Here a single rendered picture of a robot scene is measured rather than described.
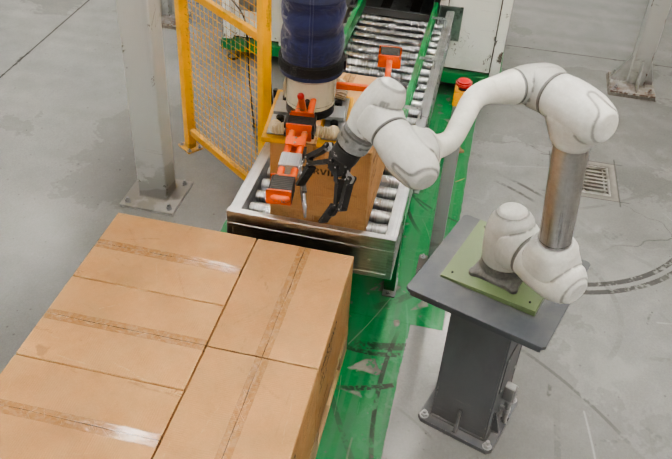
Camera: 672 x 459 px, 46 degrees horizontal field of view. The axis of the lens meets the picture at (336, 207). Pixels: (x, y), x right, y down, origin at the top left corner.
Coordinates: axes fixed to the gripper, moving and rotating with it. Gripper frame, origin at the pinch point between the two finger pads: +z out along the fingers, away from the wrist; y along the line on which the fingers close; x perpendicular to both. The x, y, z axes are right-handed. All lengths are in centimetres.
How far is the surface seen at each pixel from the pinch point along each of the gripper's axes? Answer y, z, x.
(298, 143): -30.7, 7.8, 17.5
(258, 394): 17, 75, 14
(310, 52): -57, -8, 28
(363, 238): -30, 57, 80
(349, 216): -41, 56, 79
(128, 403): 1, 93, -20
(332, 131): -39, 10, 38
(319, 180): -54, 48, 66
